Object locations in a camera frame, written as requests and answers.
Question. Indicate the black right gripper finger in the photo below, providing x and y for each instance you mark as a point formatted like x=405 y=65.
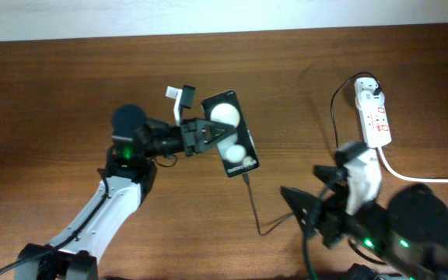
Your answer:
x=330 y=174
x=305 y=207

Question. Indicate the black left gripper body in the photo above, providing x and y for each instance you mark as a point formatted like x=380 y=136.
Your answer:
x=185 y=125

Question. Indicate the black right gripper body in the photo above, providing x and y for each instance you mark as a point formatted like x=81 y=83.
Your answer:
x=334 y=222

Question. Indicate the black smartphone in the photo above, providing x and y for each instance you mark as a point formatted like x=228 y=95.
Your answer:
x=235 y=144

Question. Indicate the white power strip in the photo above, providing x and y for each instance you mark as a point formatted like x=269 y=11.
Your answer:
x=375 y=126

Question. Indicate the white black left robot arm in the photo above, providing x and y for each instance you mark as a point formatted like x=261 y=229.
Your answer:
x=125 y=182

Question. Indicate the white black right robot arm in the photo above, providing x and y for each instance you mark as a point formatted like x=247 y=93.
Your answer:
x=410 y=234

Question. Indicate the white USB charger plug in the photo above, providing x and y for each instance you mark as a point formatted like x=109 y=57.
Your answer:
x=368 y=93

